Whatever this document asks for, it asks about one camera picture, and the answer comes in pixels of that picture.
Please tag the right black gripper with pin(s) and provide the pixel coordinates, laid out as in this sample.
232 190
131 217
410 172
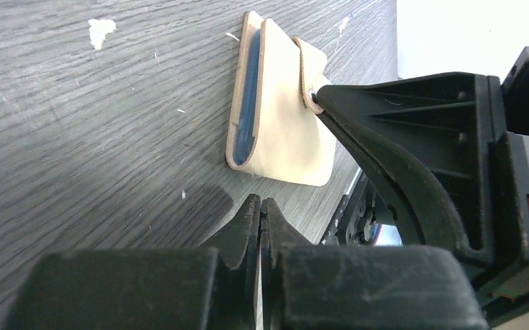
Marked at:
449 156

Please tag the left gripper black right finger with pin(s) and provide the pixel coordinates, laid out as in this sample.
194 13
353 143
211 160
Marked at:
308 286

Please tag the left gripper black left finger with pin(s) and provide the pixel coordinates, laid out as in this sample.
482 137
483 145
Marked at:
212 286

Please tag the beige leather card holder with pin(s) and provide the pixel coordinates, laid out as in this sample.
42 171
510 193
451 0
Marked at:
273 129

